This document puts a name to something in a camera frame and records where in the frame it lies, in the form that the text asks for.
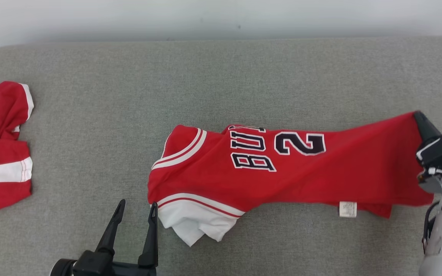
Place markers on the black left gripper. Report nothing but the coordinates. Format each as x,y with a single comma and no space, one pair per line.
136,270

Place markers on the red basketball jersey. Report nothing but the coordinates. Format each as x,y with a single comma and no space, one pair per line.
320,176

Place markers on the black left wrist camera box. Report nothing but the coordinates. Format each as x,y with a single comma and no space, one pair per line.
92,264

